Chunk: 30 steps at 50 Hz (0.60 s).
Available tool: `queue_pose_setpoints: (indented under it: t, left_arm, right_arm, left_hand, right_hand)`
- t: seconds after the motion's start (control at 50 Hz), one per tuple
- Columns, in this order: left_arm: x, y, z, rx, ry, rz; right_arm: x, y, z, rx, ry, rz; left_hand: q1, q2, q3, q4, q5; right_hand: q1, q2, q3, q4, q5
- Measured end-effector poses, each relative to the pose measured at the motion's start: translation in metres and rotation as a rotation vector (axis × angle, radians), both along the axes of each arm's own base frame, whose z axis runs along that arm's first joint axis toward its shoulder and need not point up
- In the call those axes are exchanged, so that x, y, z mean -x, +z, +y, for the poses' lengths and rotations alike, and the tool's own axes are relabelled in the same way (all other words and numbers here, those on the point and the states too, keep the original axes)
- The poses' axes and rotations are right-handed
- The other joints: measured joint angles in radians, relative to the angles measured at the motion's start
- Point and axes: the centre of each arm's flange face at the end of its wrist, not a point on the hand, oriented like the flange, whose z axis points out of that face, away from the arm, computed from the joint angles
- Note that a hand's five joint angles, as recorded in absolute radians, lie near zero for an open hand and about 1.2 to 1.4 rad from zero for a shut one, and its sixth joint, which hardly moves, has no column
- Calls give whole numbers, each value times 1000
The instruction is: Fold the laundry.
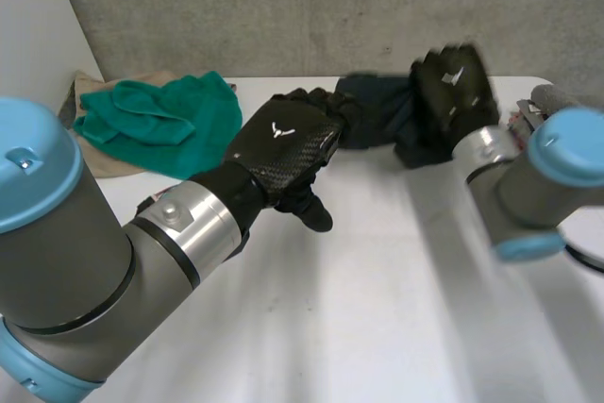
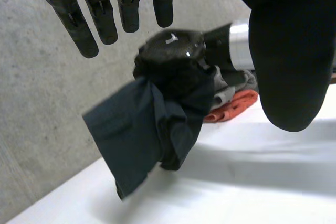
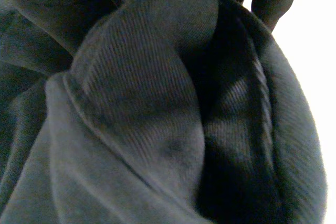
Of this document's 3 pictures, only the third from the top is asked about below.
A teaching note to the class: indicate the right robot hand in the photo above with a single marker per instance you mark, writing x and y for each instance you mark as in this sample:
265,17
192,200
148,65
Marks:
273,1

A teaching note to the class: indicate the grey towel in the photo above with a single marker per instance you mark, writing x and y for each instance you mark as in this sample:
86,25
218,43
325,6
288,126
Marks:
136,98

